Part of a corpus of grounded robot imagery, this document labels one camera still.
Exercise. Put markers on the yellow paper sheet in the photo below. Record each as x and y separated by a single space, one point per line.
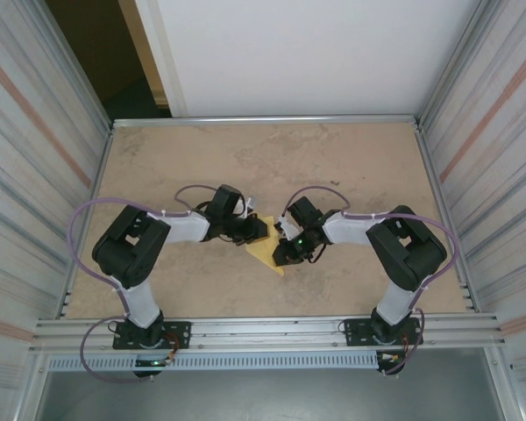
263 254

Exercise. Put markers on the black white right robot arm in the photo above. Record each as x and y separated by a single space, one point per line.
403 254

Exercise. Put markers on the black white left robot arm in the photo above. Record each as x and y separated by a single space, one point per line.
127 250

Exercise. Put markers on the grey metal sheet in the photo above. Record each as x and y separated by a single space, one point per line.
267 399

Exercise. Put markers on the black electronics board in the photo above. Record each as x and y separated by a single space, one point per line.
388 361
151 363

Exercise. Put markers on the white board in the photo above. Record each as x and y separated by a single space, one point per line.
311 57

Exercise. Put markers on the translucent corrugated panel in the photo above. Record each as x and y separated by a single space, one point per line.
22 153
504 153

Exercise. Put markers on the wide aluminium frame rail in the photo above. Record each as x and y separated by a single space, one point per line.
267 329

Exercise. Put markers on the thin aluminium frame rail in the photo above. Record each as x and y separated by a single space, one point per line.
267 121

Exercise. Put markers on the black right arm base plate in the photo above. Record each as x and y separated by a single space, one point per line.
355 329

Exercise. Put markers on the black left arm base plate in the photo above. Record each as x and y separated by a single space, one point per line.
179 331

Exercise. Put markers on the aluminium side rail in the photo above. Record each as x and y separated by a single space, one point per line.
95 193
434 177

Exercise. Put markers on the aluminium frame post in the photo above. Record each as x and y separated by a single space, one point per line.
453 66
76 66

